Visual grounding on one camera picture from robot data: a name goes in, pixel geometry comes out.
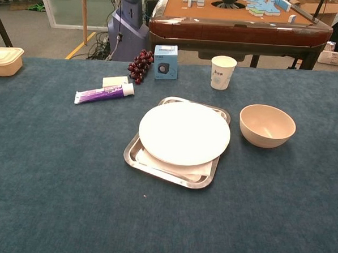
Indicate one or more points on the dark red grape bunch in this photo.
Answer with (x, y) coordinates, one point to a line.
(139, 65)

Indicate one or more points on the purple grey robot base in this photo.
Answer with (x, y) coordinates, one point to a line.
(129, 25)

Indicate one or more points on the round white plate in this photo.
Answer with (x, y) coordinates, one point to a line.
(184, 134)

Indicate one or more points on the silver metal tray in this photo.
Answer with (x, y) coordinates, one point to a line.
(133, 158)

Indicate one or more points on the blue felt table cover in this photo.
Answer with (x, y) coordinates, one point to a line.
(56, 168)

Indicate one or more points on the white paper cup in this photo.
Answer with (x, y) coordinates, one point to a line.
(221, 75)

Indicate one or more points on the blue white mahjong tile cluster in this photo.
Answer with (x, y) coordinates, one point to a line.
(267, 5)

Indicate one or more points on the light blue speaker box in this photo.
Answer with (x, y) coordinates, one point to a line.
(165, 62)

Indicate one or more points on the small beige bowl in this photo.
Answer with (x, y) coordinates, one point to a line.
(266, 128)

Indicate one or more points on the single blue white mahjong tile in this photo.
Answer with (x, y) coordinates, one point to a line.
(291, 18)

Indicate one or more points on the beige lidded food container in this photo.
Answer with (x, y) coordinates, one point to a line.
(3, 62)

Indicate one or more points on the wooden pole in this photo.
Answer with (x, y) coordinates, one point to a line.
(84, 14)

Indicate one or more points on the purple toothpaste tube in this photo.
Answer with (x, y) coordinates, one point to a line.
(102, 93)

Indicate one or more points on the small white soap box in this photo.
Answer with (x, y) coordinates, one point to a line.
(114, 81)

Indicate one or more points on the cardboard box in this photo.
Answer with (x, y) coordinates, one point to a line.
(322, 8)

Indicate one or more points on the brown mahjong table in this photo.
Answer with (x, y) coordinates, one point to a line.
(236, 31)

